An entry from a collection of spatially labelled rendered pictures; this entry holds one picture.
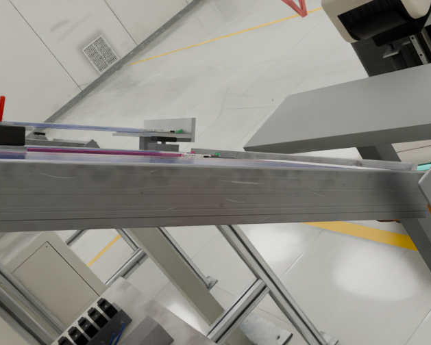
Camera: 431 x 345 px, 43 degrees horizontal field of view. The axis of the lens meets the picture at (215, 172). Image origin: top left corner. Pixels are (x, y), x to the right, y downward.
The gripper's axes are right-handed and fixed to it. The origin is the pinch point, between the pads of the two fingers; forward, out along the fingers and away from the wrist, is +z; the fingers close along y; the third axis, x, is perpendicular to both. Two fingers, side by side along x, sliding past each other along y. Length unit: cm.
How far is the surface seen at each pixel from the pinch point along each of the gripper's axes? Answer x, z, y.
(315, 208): -45, 20, 28
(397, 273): 24, 81, -39
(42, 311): -55, 47, -120
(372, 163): -26.6, 23.6, 20.4
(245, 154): -22.4, 19.1, -13.3
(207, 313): -23, 65, -71
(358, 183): -39, 21, 29
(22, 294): -57, 38, -121
